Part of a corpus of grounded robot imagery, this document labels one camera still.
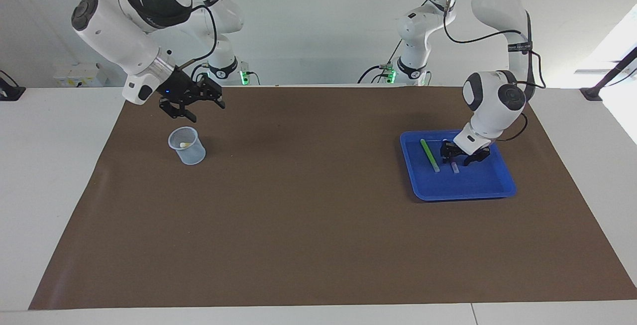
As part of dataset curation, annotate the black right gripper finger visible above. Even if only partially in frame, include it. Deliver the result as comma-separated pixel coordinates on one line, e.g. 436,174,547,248
201,77,226,110
171,107,198,124

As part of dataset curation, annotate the green pen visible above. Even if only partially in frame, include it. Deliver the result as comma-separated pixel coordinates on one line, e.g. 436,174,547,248
420,139,441,173

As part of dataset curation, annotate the purple pen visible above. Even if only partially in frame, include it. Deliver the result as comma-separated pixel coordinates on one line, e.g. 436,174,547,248
442,139,460,174

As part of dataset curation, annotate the blue plastic tray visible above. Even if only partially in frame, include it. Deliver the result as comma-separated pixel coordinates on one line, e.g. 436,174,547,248
400,130,517,202

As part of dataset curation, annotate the translucent plastic cup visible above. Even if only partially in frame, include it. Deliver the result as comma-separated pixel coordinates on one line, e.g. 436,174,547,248
168,126,207,166

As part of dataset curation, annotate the white power strip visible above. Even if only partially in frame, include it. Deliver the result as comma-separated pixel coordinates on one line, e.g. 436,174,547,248
54,64,107,88

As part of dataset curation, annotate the black stand with pole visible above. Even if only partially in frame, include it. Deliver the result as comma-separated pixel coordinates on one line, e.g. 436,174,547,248
580,46,637,102

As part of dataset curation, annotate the brown table mat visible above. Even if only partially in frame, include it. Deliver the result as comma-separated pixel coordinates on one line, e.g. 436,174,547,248
28,86,637,311

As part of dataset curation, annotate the small black table clamp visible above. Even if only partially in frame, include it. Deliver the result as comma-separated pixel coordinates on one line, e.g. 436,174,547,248
0,70,26,102

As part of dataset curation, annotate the black right base cable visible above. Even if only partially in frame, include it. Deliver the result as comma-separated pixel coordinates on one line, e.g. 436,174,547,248
189,63,210,87

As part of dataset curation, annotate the black base cable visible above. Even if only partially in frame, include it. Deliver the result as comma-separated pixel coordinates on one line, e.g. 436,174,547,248
357,41,404,84
189,63,210,87

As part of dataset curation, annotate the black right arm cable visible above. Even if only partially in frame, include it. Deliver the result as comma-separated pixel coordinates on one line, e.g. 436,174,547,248
177,5,218,69

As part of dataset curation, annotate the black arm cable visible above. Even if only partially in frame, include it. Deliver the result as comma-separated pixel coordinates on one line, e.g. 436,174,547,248
442,0,547,142
177,5,218,69

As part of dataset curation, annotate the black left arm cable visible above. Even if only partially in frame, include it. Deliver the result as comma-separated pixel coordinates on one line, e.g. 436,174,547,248
442,0,547,142

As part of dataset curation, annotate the black left base cable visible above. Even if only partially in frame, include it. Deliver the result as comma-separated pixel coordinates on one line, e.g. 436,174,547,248
357,41,404,84

